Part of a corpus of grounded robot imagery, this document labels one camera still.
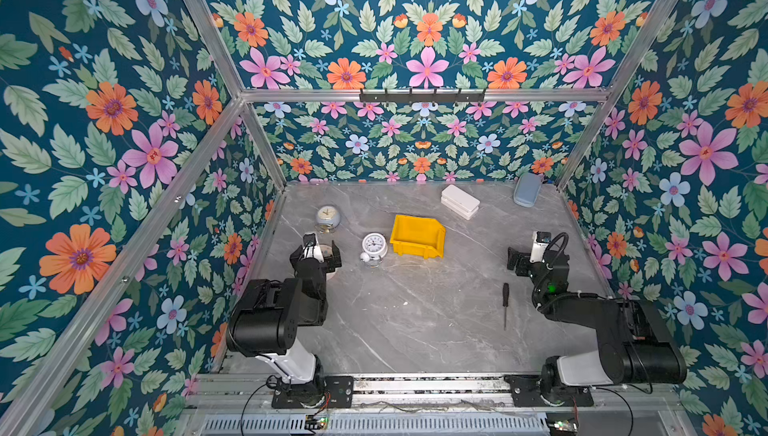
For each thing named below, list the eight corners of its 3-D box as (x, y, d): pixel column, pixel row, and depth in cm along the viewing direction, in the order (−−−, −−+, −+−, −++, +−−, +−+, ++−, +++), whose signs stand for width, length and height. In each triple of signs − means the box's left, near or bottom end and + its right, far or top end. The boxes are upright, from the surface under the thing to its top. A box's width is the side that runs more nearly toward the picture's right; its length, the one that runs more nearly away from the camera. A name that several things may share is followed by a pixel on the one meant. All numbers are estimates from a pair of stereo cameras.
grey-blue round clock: (316, 233, 107) (313, 227, 104) (321, 210, 113) (319, 204, 110) (338, 233, 107) (336, 227, 104) (342, 210, 113) (340, 204, 110)
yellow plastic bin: (390, 254, 101) (389, 244, 96) (396, 225, 109) (395, 214, 104) (443, 261, 99) (445, 250, 94) (445, 230, 107) (447, 220, 102)
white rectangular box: (437, 201, 116) (438, 193, 112) (448, 191, 120) (449, 183, 116) (468, 220, 110) (470, 212, 106) (478, 209, 113) (481, 201, 110)
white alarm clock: (361, 268, 98) (359, 261, 94) (364, 239, 105) (363, 232, 101) (386, 268, 98) (385, 261, 94) (388, 239, 105) (387, 232, 101)
